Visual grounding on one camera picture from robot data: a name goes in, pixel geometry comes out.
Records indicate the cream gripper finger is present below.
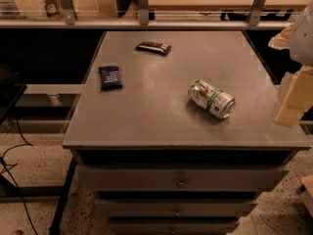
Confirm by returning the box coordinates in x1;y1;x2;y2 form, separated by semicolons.
273;67;313;127

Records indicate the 7up soda can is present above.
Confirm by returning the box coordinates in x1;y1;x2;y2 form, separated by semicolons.
188;79;236;119

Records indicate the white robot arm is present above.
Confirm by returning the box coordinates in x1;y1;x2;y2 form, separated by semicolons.
274;1;313;127

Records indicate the black chocolate rxbar wrapper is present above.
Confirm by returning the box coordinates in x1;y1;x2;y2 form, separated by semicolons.
136;41;171;56

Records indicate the dark blue rxbar wrapper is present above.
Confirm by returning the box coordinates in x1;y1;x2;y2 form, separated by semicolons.
99;66;122;91

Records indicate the grey drawer cabinet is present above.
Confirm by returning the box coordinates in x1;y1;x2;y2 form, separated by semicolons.
63;31;309;222

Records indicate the middle drawer with knob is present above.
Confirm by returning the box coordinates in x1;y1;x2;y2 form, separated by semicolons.
95;199;256;218

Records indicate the drawer with knob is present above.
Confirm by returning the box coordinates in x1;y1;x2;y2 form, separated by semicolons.
77;165;288;192
95;199;256;218
108;219;239;235

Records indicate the top drawer with knob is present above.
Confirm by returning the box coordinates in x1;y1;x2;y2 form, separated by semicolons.
77;165;288;192

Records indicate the bottom drawer with knob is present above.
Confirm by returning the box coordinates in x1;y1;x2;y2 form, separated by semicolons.
108;219;239;235

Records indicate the black table at left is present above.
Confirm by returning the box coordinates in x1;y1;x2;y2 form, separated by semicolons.
0;64;27;124

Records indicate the black floor cable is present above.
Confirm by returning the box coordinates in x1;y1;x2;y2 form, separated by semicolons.
0;117;39;235

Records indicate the metal shelf rail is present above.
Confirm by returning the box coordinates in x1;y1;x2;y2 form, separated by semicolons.
0;18;294;30

